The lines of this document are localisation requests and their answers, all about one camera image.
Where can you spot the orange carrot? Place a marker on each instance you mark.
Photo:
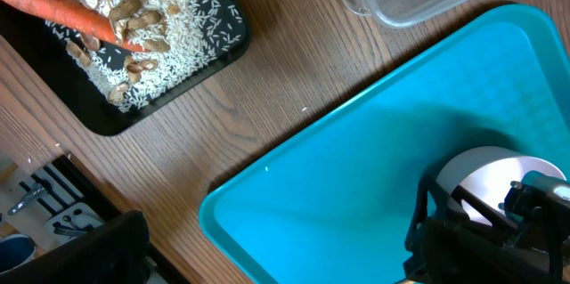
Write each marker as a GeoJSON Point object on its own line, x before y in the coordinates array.
{"type": "Point", "coordinates": [68, 13]}

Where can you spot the pink bowl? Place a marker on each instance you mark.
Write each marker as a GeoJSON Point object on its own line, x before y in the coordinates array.
{"type": "Point", "coordinates": [487, 172]}

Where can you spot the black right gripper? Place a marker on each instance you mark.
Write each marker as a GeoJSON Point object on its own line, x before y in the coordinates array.
{"type": "Point", "coordinates": [539, 203]}

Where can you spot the metal clamp lever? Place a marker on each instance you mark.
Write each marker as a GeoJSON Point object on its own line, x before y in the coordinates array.
{"type": "Point", "coordinates": [36, 192]}

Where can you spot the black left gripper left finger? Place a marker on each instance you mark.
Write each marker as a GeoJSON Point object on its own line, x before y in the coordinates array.
{"type": "Point", "coordinates": [112, 253]}

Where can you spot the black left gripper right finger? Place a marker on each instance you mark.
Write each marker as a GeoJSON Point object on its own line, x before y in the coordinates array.
{"type": "Point", "coordinates": [535, 251]}

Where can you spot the teal plastic tray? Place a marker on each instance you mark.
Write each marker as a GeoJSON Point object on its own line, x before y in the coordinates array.
{"type": "Point", "coordinates": [333, 203]}

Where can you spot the rice and peanuts pile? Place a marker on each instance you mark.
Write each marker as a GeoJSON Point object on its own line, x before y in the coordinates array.
{"type": "Point", "coordinates": [190, 36]}

